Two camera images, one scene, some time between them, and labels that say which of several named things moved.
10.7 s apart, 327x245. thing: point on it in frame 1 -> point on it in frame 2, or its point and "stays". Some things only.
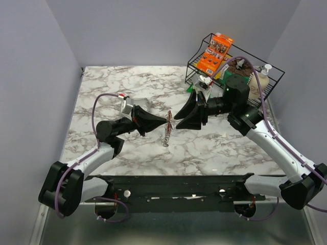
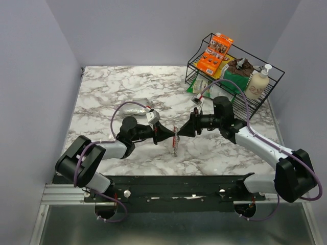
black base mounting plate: [178, 194] stays
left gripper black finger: [144, 121] -> [163, 132]
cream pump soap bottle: [254, 93] stays
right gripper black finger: [190, 105] -> [189, 129]
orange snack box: [214, 53] stays
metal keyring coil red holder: [165, 141] -> [175, 142]
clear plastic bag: [144, 103] stays
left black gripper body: [125, 125] -> [145, 132]
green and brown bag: [239, 67] stays
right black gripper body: [217, 105] -> [206, 121]
